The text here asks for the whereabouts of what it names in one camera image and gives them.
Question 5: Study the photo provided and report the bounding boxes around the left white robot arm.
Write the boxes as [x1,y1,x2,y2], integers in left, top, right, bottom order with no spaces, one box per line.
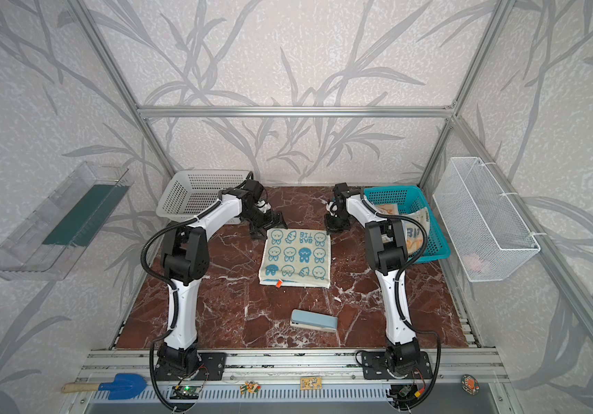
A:
[139,178,287,377]

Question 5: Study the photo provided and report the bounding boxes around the clear plastic wall tray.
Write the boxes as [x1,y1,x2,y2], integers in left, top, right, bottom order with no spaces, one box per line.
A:
[0,161,134,281]

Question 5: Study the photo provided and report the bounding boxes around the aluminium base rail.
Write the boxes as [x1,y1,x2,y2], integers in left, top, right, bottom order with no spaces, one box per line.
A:
[75,348,510,385]

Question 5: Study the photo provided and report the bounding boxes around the blue bunny pattern towel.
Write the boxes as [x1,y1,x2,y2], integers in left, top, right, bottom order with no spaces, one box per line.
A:
[258,229,332,288]

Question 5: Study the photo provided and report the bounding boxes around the green microcontroller board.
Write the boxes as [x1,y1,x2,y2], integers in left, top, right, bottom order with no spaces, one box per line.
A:
[169,386,203,400]

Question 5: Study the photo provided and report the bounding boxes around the orange rabbit print towel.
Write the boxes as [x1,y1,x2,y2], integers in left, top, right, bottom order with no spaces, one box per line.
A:
[376,204,400,216]

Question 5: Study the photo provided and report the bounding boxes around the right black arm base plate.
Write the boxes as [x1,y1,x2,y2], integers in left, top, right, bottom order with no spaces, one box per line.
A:
[354,350,434,381]

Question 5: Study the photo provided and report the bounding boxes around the blue toy shovel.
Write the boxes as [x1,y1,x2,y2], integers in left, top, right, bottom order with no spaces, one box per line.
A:
[61,374,147,400]

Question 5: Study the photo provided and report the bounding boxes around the white perforated plastic basket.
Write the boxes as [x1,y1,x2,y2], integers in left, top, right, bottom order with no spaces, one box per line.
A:
[156,170,253,222]

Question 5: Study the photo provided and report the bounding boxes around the blue rabbit print towel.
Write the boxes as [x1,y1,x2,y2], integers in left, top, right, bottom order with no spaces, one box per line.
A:
[403,207,430,255]

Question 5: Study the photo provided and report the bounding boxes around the round orange circuit board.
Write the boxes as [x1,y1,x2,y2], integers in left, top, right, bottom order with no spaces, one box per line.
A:
[461,374,480,395]

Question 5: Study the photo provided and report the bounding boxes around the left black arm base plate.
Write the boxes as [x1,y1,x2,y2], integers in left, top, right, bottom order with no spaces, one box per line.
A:
[155,352,227,381]

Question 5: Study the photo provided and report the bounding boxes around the white wire mesh basket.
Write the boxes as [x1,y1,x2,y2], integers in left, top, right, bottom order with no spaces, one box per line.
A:
[434,157,541,283]

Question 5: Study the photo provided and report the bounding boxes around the light blue stapler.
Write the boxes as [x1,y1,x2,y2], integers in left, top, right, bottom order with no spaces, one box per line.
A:
[290,310,338,332]

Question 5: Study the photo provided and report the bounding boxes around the teal perforated plastic basket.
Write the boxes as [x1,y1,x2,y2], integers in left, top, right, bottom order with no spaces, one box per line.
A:
[364,186,451,264]

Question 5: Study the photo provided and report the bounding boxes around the small colourful connector bundle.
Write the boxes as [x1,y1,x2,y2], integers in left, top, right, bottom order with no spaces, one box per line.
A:
[239,381,261,395]

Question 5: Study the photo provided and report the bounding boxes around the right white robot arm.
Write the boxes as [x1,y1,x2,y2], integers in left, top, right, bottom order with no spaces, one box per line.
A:
[325,183,441,378]

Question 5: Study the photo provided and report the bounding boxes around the small yellow circuit board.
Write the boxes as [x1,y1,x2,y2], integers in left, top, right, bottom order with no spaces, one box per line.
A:
[300,376,323,391]

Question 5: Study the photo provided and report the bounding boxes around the pink object in wire basket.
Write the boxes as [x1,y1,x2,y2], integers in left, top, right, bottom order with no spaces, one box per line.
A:
[462,254,490,274]

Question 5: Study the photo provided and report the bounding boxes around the right controller board with wires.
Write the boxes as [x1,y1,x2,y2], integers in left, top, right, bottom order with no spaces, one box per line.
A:
[387,384,429,412]

